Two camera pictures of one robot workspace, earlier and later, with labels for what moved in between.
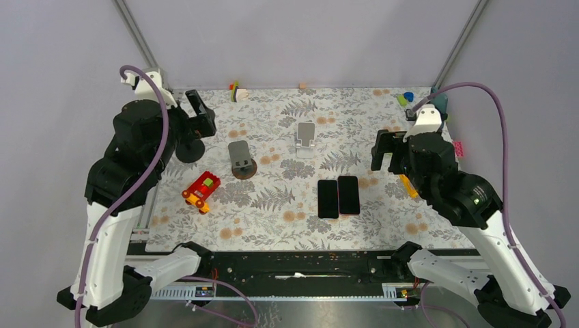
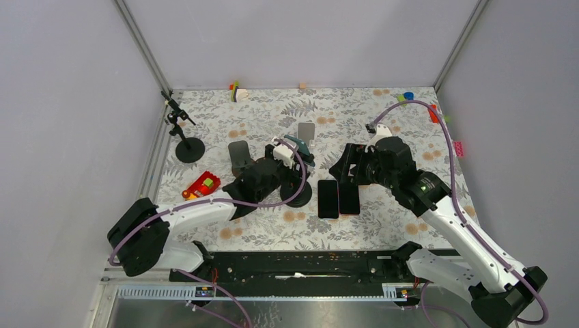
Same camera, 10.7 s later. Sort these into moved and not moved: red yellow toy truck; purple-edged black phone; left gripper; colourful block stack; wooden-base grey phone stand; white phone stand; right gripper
Moved: right gripper; left gripper
Not moved: red yellow toy truck; colourful block stack; purple-edged black phone; wooden-base grey phone stand; white phone stand
